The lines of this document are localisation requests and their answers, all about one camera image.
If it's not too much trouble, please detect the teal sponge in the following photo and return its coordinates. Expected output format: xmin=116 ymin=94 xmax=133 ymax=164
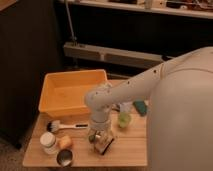
xmin=133 ymin=101 xmax=147 ymax=116

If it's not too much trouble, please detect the clear green plastic cup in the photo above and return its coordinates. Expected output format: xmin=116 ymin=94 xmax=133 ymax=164
xmin=118 ymin=102 xmax=132 ymax=128

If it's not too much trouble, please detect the grey metal rail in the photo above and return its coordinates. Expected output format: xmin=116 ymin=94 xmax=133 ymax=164
xmin=63 ymin=42 xmax=170 ymax=68

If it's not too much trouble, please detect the upper shelf with clutter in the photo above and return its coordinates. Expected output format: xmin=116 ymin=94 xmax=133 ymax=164
xmin=58 ymin=0 xmax=213 ymax=20

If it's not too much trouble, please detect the yellow plastic bin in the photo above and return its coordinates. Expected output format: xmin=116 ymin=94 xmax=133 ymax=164
xmin=38 ymin=69 xmax=107 ymax=117

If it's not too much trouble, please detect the wooden block with black edge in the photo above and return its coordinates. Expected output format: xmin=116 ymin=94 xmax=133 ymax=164
xmin=94 ymin=138 xmax=114 ymax=155

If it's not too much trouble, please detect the metal cup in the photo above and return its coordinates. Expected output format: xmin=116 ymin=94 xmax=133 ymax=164
xmin=56 ymin=149 xmax=73 ymax=167

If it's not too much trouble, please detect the yellow apple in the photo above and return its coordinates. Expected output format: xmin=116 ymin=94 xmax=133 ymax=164
xmin=59 ymin=135 xmax=73 ymax=149

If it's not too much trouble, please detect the vertical metal pipe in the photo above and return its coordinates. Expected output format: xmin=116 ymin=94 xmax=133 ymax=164
xmin=65 ymin=0 xmax=77 ymax=45

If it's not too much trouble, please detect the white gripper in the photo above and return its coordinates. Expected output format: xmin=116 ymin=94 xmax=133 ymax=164
xmin=88 ymin=119 xmax=114 ymax=144

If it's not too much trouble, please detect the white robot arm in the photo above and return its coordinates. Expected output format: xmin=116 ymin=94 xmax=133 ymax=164
xmin=85 ymin=46 xmax=213 ymax=171

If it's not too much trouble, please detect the white handled dish brush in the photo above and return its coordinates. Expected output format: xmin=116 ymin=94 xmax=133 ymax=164
xmin=46 ymin=120 xmax=88 ymax=133

